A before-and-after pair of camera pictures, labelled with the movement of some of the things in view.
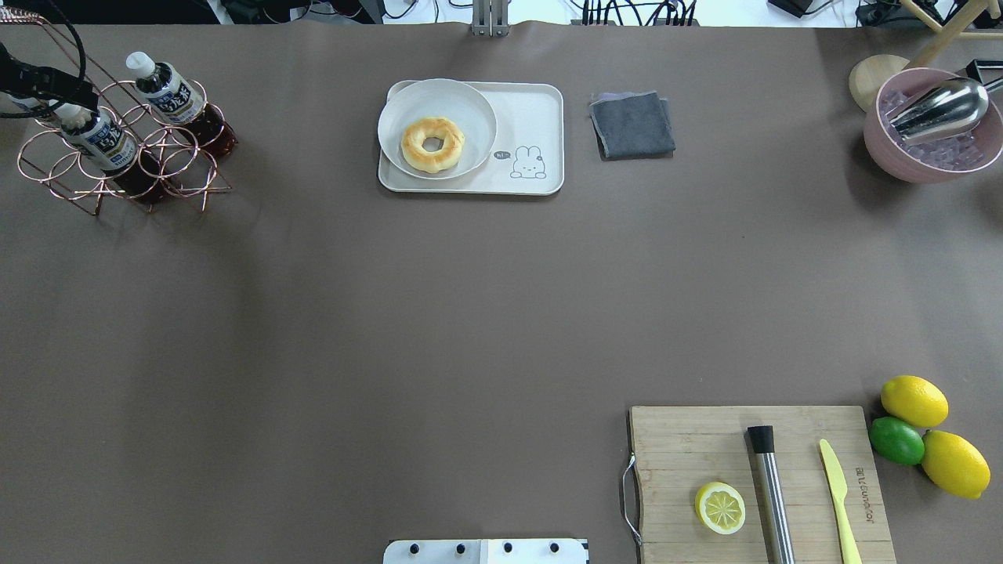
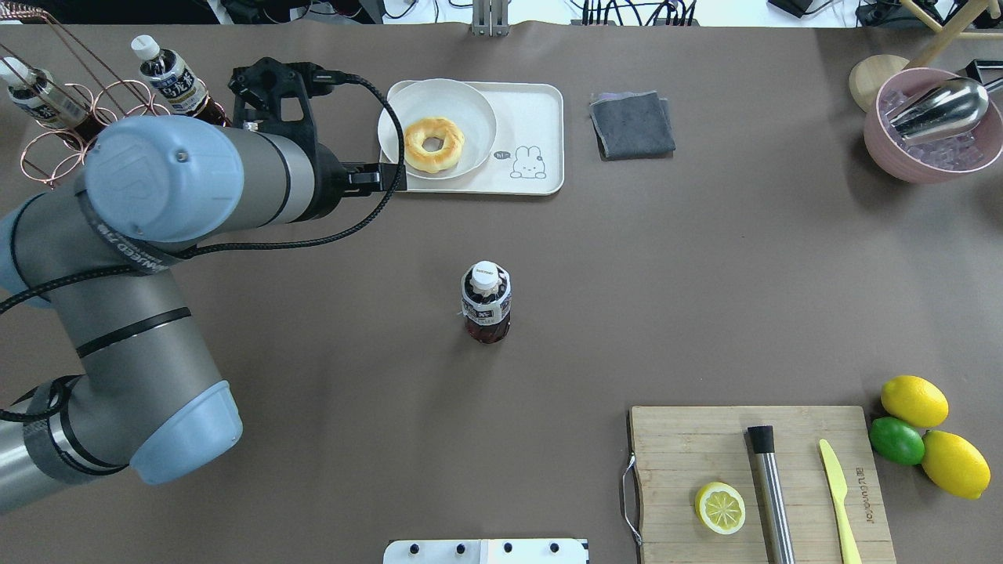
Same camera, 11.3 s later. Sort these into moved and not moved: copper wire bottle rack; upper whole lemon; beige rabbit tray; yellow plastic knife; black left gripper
Moved: black left gripper
Not moved: beige rabbit tray; yellow plastic knife; upper whole lemon; copper wire bottle rack
